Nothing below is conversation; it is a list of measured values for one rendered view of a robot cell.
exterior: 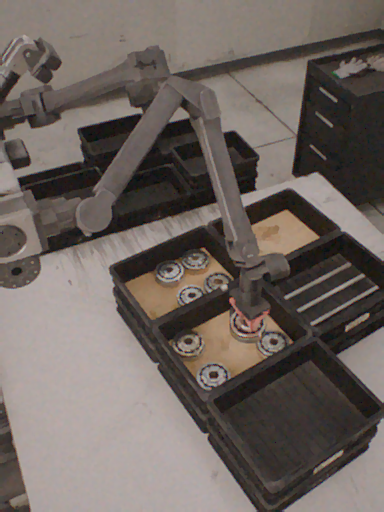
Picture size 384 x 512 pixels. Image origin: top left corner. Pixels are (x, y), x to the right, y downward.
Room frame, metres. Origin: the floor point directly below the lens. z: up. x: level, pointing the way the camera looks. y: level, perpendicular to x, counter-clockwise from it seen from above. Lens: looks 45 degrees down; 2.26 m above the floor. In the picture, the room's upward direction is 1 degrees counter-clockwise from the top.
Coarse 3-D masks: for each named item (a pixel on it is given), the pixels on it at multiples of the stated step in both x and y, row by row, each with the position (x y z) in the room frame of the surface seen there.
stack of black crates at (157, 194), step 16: (144, 176) 2.44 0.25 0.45; (160, 176) 2.48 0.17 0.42; (176, 176) 2.39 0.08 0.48; (128, 192) 2.40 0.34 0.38; (144, 192) 2.39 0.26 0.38; (160, 192) 2.39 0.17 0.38; (176, 192) 2.39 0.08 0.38; (128, 208) 2.26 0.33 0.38; (144, 208) 2.14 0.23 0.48; (160, 208) 2.18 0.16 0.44; (176, 208) 2.22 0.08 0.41; (128, 224) 2.11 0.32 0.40
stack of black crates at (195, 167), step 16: (176, 144) 2.53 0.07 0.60; (192, 144) 2.56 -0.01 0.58; (240, 144) 2.58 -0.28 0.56; (176, 160) 2.45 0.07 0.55; (192, 160) 2.53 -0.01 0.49; (240, 160) 2.53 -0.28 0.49; (256, 160) 2.39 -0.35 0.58; (192, 176) 2.25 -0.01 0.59; (208, 176) 2.29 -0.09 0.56; (240, 176) 2.37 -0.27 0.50; (256, 176) 2.40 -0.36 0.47; (192, 192) 2.25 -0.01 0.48; (208, 192) 2.28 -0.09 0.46; (240, 192) 2.37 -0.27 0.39; (192, 208) 2.26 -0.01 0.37
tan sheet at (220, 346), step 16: (224, 320) 1.13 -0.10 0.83; (272, 320) 1.13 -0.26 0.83; (208, 336) 1.07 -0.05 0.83; (224, 336) 1.07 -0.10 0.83; (288, 336) 1.06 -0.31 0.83; (208, 352) 1.01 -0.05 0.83; (224, 352) 1.01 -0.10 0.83; (240, 352) 1.01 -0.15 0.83; (256, 352) 1.00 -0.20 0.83; (192, 368) 0.95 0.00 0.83; (240, 368) 0.95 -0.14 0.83
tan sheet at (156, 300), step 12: (216, 264) 1.39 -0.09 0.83; (144, 276) 1.34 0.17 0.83; (192, 276) 1.33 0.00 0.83; (204, 276) 1.33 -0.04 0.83; (132, 288) 1.28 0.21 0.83; (144, 288) 1.28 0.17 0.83; (156, 288) 1.28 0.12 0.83; (168, 288) 1.28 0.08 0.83; (180, 288) 1.28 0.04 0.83; (144, 300) 1.23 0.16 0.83; (156, 300) 1.22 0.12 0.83; (168, 300) 1.22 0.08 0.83; (156, 312) 1.17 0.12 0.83
